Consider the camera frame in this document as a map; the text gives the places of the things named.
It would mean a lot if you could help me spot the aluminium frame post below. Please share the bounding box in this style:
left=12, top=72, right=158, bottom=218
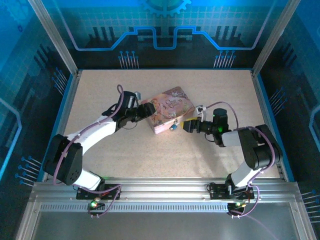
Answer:
left=251, top=0, right=300, bottom=77
left=27, top=0, right=80, bottom=76

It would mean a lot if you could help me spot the small LED circuit board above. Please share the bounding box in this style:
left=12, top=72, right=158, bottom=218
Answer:
left=87, top=197, right=106, bottom=212
left=226, top=201, right=247, bottom=211

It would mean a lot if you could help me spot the pink storybook tin box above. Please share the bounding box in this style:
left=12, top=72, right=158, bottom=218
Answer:
left=141, top=86, right=196, bottom=135

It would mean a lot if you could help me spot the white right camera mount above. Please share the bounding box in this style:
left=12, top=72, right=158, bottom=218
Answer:
left=198, top=105, right=208, bottom=122

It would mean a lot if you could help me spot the slotted metal cable duct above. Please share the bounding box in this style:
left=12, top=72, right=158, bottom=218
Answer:
left=39, top=203, right=236, bottom=213

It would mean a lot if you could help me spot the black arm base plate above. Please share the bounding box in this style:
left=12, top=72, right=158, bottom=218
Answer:
left=207, top=182, right=255, bottom=201
left=75, top=183, right=123, bottom=201

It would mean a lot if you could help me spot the grey metal sheet panel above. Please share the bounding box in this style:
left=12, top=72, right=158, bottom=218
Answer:
left=14, top=201, right=317, bottom=240

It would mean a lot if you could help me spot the aluminium side rail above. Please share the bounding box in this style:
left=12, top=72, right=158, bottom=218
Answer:
left=42, top=69, right=82, bottom=182
left=251, top=69, right=288, bottom=181

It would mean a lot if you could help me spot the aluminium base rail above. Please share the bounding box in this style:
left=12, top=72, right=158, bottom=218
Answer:
left=29, top=176, right=301, bottom=205

